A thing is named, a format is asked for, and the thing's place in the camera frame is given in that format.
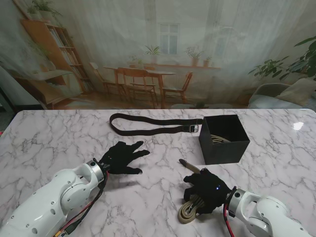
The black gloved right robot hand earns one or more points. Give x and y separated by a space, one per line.
209 190

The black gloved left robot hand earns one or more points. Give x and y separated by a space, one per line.
119 159

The beige braided belt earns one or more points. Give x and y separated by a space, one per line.
190 207
218 139

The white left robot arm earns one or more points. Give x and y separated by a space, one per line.
54 202

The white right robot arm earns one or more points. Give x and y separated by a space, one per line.
264 214

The dark brown braided belt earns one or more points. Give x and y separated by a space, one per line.
148 132

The black belt storage box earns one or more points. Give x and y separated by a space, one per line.
222 150

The printed room scene backdrop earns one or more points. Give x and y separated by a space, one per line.
158 49

